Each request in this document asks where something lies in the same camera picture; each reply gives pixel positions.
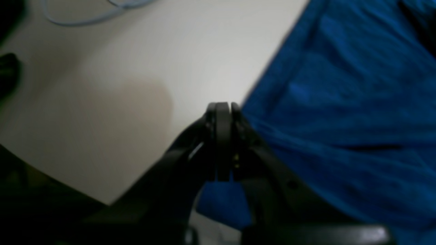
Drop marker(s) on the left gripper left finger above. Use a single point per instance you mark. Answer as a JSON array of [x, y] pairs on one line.
[[157, 208]]

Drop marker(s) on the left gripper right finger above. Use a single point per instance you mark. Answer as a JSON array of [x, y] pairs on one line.
[[283, 209]]

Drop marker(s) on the dark blue t-shirt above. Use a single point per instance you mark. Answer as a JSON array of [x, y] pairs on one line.
[[348, 103]]

